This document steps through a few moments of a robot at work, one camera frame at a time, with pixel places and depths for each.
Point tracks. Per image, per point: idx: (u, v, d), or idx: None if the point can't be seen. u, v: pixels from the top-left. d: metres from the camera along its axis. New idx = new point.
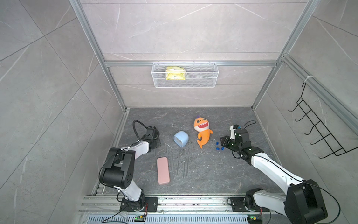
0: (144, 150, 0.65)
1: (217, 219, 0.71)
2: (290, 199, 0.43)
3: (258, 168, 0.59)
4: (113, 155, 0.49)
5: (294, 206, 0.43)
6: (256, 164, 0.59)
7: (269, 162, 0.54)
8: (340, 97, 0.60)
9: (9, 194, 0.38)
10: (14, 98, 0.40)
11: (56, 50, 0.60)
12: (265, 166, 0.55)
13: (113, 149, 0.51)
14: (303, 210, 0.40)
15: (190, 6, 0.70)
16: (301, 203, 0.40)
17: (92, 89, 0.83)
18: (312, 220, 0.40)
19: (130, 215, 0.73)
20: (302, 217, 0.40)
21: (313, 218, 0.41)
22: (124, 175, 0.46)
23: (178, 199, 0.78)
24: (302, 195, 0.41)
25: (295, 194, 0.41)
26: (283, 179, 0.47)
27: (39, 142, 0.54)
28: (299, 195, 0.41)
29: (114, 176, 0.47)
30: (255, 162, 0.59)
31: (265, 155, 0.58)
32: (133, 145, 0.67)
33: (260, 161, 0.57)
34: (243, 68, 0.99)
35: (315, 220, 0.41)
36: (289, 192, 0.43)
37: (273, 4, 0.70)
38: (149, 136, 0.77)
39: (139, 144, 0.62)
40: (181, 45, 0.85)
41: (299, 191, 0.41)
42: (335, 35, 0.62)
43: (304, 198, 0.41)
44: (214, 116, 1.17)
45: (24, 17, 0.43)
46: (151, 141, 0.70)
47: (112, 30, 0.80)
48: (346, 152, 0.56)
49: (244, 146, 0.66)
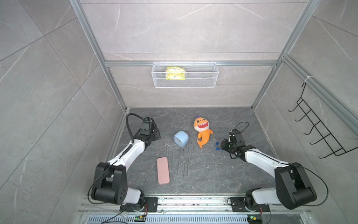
0: (137, 152, 0.57)
1: (217, 219, 0.71)
2: (278, 181, 0.46)
3: (252, 163, 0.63)
4: (101, 171, 0.44)
5: (282, 187, 0.45)
6: (250, 159, 0.63)
7: (260, 153, 0.59)
8: (341, 97, 0.60)
9: (9, 194, 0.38)
10: (14, 98, 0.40)
11: (56, 50, 0.60)
12: (257, 157, 0.59)
13: (101, 164, 0.45)
14: (291, 190, 0.43)
15: (190, 6, 0.70)
16: (288, 183, 0.44)
17: (92, 89, 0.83)
18: (301, 200, 0.42)
19: (129, 215, 0.73)
20: (292, 197, 0.43)
21: (303, 199, 0.43)
22: (117, 194, 0.43)
23: (178, 199, 0.78)
24: (288, 176, 0.44)
25: (281, 174, 0.45)
26: (271, 164, 0.51)
27: (39, 142, 0.54)
28: (285, 175, 0.44)
29: (105, 196, 0.43)
30: (248, 157, 0.64)
31: (256, 149, 0.64)
32: (125, 152, 0.53)
33: (252, 154, 0.61)
34: (243, 68, 0.99)
35: (305, 201, 0.43)
36: (277, 174, 0.47)
37: (273, 4, 0.70)
38: (145, 132, 0.70)
39: (131, 149, 0.55)
40: (181, 45, 0.85)
41: (285, 172, 0.45)
42: (335, 35, 0.62)
43: (290, 178, 0.44)
44: (214, 116, 1.17)
45: (24, 17, 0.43)
46: (147, 137, 0.64)
47: (112, 30, 0.80)
48: (346, 152, 0.56)
49: (239, 145, 0.72)
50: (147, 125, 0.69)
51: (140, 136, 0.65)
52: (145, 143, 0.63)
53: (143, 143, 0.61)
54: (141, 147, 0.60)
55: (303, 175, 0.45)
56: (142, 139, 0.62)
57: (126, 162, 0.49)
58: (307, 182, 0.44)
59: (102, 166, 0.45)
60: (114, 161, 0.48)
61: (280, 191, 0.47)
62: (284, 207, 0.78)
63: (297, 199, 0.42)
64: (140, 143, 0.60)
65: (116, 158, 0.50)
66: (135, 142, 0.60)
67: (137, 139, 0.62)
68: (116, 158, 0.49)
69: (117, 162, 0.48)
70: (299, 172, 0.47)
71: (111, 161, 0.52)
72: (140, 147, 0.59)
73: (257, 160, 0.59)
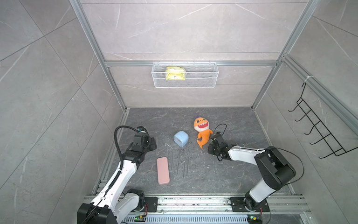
0: (128, 176, 0.52)
1: (217, 219, 0.71)
2: (261, 167, 0.50)
3: (237, 159, 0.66)
4: (85, 213, 0.39)
5: (265, 171, 0.49)
6: (234, 157, 0.67)
7: (240, 148, 0.65)
8: (340, 97, 0.60)
9: (9, 194, 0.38)
10: (14, 98, 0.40)
11: (56, 50, 0.60)
12: (238, 152, 0.63)
13: (85, 206, 0.41)
14: (272, 171, 0.47)
15: (190, 6, 0.70)
16: (267, 164, 0.48)
17: (92, 89, 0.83)
18: (285, 178, 0.46)
19: (130, 215, 0.73)
20: (275, 177, 0.46)
21: (285, 175, 0.47)
22: None
23: (178, 199, 0.78)
24: (266, 159, 0.49)
25: (260, 159, 0.49)
26: (252, 154, 0.55)
27: (39, 142, 0.54)
28: (264, 159, 0.49)
29: None
30: (231, 154, 0.67)
31: (237, 146, 0.69)
32: (111, 185, 0.47)
33: (234, 151, 0.65)
34: (243, 68, 0.99)
35: (288, 178, 0.47)
36: (257, 160, 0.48)
37: (273, 4, 0.70)
38: (138, 148, 0.62)
39: (119, 178, 0.49)
40: (181, 45, 0.85)
41: (262, 157, 0.49)
42: (335, 36, 0.62)
43: (268, 161, 0.49)
44: (214, 116, 1.17)
45: (24, 17, 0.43)
46: (139, 154, 0.58)
47: (112, 30, 0.80)
48: (346, 152, 0.56)
49: (222, 147, 0.76)
50: (139, 139, 0.61)
51: (130, 154, 0.58)
52: (137, 163, 0.57)
53: (135, 163, 0.55)
54: (132, 169, 0.54)
55: (278, 155, 0.50)
56: (133, 160, 0.55)
57: (113, 198, 0.44)
58: (284, 160, 0.49)
59: (86, 207, 0.40)
60: (98, 201, 0.42)
61: (265, 175, 0.50)
62: (284, 207, 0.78)
63: (280, 177, 0.46)
64: (130, 166, 0.53)
65: (100, 195, 0.44)
66: (124, 163, 0.54)
67: (127, 158, 0.56)
68: (100, 196, 0.43)
69: (101, 202, 0.42)
70: (274, 153, 0.53)
71: (93, 201, 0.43)
72: (131, 170, 0.53)
73: (239, 155, 0.64)
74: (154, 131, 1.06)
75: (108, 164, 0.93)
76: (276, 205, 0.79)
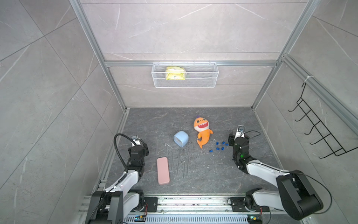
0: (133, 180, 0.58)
1: (217, 219, 0.71)
2: (282, 191, 0.46)
3: (253, 174, 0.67)
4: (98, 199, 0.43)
5: (286, 196, 0.45)
6: (251, 171, 0.63)
7: (260, 164, 0.60)
8: (340, 97, 0.60)
9: (9, 194, 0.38)
10: (14, 98, 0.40)
11: (56, 50, 0.60)
12: (258, 168, 0.59)
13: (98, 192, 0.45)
14: (294, 198, 0.42)
15: (190, 6, 0.70)
16: (291, 190, 0.43)
17: (92, 89, 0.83)
18: (308, 208, 0.41)
19: (130, 215, 0.73)
20: (297, 205, 0.42)
21: (310, 206, 0.42)
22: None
23: (178, 199, 0.78)
24: (291, 183, 0.44)
25: (283, 182, 0.45)
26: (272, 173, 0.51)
27: (39, 142, 0.54)
28: (288, 184, 0.44)
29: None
30: (249, 169, 0.64)
31: (257, 160, 0.64)
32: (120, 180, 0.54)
33: (254, 165, 0.61)
34: (243, 68, 0.99)
35: (312, 209, 0.42)
36: (279, 182, 0.46)
37: (273, 4, 0.71)
38: (137, 163, 0.69)
39: (126, 177, 0.56)
40: (181, 45, 0.85)
41: (286, 180, 0.45)
42: (335, 36, 0.62)
43: (292, 187, 0.44)
44: (214, 116, 1.17)
45: (24, 17, 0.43)
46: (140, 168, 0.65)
47: (112, 30, 0.80)
48: (346, 152, 0.56)
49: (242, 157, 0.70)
50: (135, 155, 0.66)
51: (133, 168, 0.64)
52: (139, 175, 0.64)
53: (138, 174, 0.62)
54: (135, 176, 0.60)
55: (305, 183, 0.45)
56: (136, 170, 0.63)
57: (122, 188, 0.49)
58: (310, 188, 0.44)
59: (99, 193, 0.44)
60: (110, 189, 0.48)
61: (285, 200, 0.45)
62: None
63: (302, 206, 0.42)
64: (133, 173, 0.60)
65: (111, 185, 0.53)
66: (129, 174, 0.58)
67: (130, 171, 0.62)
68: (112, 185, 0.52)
69: (113, 189, 0.48)
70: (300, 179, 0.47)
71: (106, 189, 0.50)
72: (134, 175, 0.60)
73: (258, 171, 0.59)
74: (154, 131, 1.06)
75: (108, 164, 0.93)
76: None
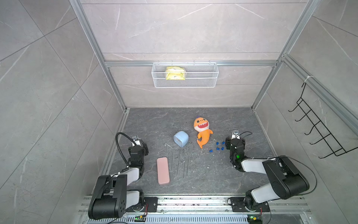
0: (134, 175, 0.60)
1: (217, 219, 0.71)
2: (269, 174, 0.50)
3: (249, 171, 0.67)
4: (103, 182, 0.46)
5: (273, 178, 0.49)
6: (246, 168, 0.67)
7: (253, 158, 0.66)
8: (340, 97, 0.60)
9: (9, 194, 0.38)
10: (13, 98, 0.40)
11: (56, 50, 0.60)
12: (251, 162, 0.63)
13: (102, 178, 0.47)
14: (279, 177, 0.46)
15: (190, 6, 0.70)
16: (275, 171, 0.47)
17: (92, 89, 0.90)
18: (293, 186, 0.44)
19: (129, 215, 0.73)
20: (282, 184, 0.45)
21: (295, 184, 0.45)
22: (117, 203, 0.42)
23: (178, 199, 0.78)
24: (275, 166, 0.49)
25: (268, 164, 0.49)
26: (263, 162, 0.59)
27: (39, 142, 0.54)
28: (272, 166, 0.49)
29: (105, 208, 0.42)
30: (244, 165, 0.68)
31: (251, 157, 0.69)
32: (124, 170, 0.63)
33: (247, 160, 0.66)
34: (244, 68, 0.98)
35: (298, 186, 0.44)
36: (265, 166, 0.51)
37: (273, 4, 0.71)
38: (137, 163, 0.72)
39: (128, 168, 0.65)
40: (181, 45, 0.85)
41: (271, 163, 0.49)
42: (335, 36, 0.62)
43: (277, 169, 0.48)
44: (214, 116, 1.17)
45: (24, 17, 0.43)
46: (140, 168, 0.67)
47: (112, 30, 0.80)
48: (346, 152, 0.56)
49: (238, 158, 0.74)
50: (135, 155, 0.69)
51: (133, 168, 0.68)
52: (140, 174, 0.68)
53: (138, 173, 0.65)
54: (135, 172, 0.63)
55: (290, 165, 0.49)
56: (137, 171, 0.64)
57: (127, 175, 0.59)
58: (294, 169, 0.48)
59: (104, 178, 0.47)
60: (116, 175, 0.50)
61: (273, 182, 0.49)
62: (284, 207, 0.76)
63: (287, 184, 0.45)
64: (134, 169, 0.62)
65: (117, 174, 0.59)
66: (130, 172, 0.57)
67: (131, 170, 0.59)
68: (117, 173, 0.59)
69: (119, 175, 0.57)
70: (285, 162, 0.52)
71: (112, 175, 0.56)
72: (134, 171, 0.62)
73: (251, 165, 0.63)
74: (154, 131, 1.06)
75: (108, 164, 0.93)
76: (277, 205, 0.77)
